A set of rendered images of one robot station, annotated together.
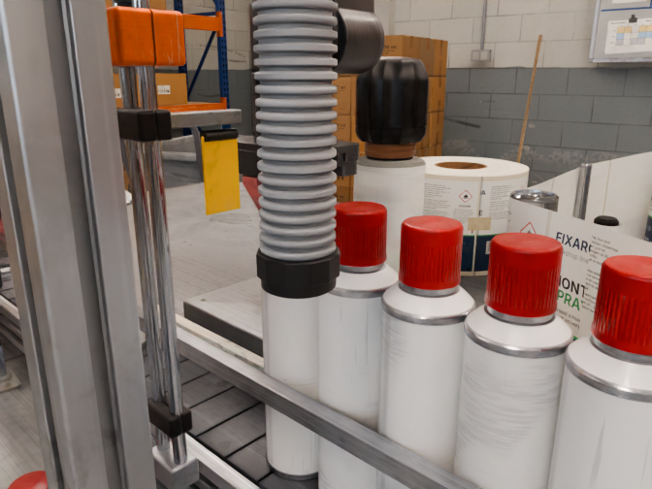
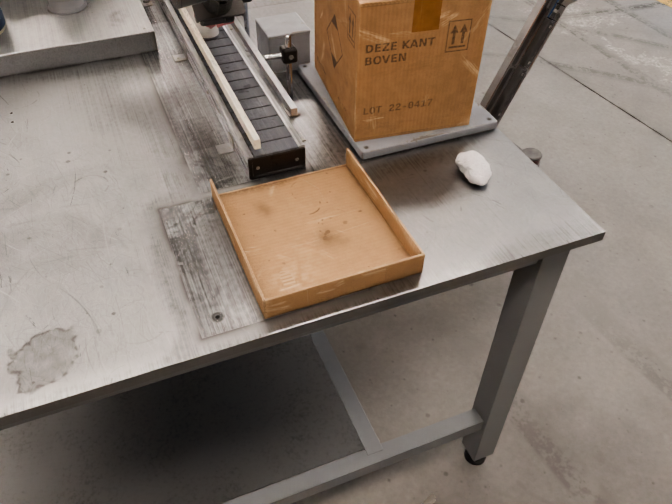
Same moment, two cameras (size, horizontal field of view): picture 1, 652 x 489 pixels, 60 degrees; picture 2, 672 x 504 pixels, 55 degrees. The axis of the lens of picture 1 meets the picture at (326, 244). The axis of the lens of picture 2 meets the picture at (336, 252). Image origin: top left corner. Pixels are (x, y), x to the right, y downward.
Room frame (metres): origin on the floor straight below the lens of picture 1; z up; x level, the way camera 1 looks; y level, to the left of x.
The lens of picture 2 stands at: (1.80, 1.14, 1.56)
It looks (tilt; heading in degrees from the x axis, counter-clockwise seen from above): 44 degrees down; 203
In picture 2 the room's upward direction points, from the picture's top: 1 degrees clockwise
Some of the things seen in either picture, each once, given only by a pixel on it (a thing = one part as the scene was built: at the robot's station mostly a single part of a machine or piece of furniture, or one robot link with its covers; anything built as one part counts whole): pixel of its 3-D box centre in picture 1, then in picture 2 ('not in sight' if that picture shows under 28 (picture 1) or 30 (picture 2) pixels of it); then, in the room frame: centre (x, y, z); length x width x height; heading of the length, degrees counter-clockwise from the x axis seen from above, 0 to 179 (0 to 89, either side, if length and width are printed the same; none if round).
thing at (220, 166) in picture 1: (221, 171); not in sight; (0.40, 0.07, 1.09); 0.03 x 0.01 x 0.06; 137
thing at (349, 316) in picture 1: (357, 359); not in sight; (0.33, -0.02, 0.98); 0.05 x 0.05 x 0.20
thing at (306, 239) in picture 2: not in sight; (311, 223); (1.09, 0.79, 0.85); 0.30 x 0.26 x 0.04; 47
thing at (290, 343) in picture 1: (299, 336); not in sight; (0.36, 0.02, 0.98); 0.05 x 0.05 x 0.20
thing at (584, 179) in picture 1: (575, 246); not in sight; (0.61, -0.28, 0.97); 0.02 x 0.02 x 0.19
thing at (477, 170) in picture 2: not in sight; (473, 167); (0.82, 0.99, 0.85); 0.08 x 0.07 x 0.04; 13
